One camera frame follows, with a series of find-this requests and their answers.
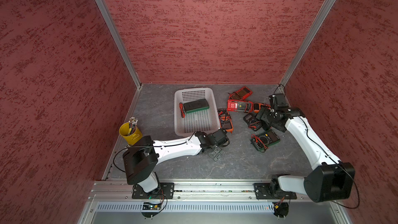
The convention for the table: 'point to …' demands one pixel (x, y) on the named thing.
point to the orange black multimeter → (225, 121)
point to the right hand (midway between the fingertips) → (264, 121)
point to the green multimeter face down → (196, 106)
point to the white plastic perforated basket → (205, 121)
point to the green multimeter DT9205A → (262, 141)
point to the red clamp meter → (237, 105)
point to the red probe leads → (182, 110)
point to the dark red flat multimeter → (241, 94)
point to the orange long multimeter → (257, 106)
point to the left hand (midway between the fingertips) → (210, 149)
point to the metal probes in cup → (132, 122)
